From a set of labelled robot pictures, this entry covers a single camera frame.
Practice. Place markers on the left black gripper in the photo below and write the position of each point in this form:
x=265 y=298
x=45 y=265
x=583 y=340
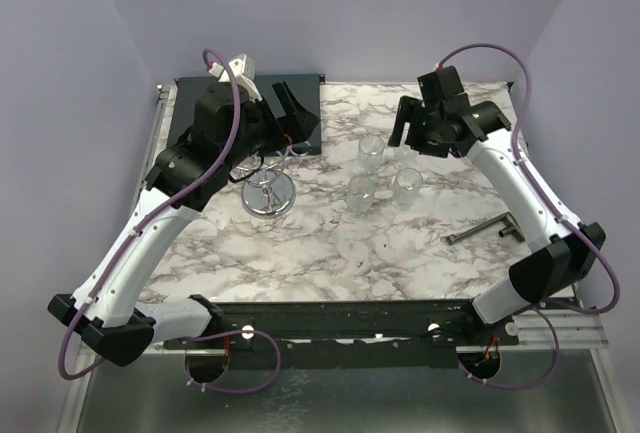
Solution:
x=298 y=123

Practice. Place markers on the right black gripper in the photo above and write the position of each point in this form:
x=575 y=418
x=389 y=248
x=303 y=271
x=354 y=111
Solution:
x=410 y=109

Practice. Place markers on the clear wine glass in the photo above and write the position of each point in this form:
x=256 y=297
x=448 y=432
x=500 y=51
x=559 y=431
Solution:
x=404 y=157
x=370 y=154
x=360 y=194
x=406 y=188

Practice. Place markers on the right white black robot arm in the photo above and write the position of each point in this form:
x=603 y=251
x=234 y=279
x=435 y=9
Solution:
x=562 y=247

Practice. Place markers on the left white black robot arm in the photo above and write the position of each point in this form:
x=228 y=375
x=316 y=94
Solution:
x=229 y=125

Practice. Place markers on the dark flat rack box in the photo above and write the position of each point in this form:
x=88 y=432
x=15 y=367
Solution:
x=305 y=88

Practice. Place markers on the chrome wine glass rack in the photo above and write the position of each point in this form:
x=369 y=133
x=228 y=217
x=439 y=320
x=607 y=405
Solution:
x=267 y=190

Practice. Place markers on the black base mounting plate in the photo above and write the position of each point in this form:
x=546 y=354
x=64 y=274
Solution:
x=345 y=335

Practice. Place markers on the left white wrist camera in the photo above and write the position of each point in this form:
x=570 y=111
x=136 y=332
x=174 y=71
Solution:
x=243 y=68

